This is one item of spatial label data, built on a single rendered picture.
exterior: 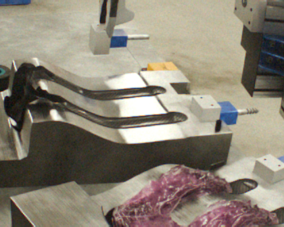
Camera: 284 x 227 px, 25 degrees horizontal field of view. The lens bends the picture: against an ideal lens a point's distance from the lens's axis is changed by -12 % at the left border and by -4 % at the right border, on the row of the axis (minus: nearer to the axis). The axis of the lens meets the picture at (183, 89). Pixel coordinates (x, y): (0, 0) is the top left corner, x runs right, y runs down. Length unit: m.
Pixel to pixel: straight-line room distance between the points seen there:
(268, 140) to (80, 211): 2.25
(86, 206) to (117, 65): 0.76
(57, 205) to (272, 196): 0.39
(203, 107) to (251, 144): 1.83
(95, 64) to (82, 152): 0.53
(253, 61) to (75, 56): 0.45
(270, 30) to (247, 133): 1.49
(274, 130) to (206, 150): 2.00
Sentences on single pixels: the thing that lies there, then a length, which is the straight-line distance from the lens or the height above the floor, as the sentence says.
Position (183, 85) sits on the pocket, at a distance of 1.37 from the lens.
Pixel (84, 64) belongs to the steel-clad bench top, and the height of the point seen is 0.80.
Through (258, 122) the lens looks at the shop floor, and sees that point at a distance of 3.24.
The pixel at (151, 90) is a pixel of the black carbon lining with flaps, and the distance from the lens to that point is 1.33.
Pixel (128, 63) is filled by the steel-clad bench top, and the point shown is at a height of 0.80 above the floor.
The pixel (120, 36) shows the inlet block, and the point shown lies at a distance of 1.43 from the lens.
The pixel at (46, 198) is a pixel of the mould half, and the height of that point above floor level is 0.91.
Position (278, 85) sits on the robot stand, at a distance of 1.76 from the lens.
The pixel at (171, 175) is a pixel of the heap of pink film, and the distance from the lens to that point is 0.99.
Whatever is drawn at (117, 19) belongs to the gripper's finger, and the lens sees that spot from 1.40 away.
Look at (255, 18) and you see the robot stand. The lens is 1.66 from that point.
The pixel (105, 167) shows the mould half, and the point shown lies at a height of 0.84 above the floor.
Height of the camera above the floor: 1.46
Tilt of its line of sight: 25 degrees down
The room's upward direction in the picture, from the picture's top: 8 degrees clockwise
